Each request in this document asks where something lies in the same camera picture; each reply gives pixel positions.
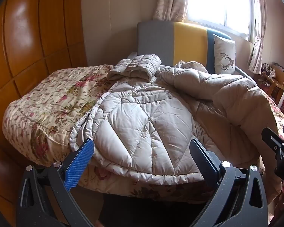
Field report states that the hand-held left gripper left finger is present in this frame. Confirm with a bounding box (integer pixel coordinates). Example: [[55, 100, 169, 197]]
[[16, 138, 102, 227]]

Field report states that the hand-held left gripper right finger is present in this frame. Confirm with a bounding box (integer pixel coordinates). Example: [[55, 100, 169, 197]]
[[189, 138, 268, 227]]

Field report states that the beige quilted down jacket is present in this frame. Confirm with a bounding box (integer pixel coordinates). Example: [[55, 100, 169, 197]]
[[70, 54, 284, 205]]

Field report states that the wooden shelf with clutter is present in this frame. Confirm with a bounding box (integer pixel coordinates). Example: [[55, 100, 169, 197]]
[[260, 63, 284, 116]]

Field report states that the floral quilted bedspread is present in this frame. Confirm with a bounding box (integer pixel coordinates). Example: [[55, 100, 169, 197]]
[[2, 65, 284, 204]]

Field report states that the white deer print pillow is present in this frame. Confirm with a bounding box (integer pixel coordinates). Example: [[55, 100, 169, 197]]
[[213, 34, 236, 75]]

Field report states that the patterned beige curtain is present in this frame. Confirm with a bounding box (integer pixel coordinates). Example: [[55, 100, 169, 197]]
[[153, 0, 191, 22], [247, 0, 268, 75]]

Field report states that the grey yellow blue headboard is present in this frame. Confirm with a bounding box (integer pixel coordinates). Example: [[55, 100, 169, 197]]
[[137, 22, 239, 74]]

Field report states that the wooden wardrobe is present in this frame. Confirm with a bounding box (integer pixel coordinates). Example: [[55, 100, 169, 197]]
[[0, 0, 88, 227]]

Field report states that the window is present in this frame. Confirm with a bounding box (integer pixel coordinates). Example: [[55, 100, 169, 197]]
[[186, 0, 256, 40]]

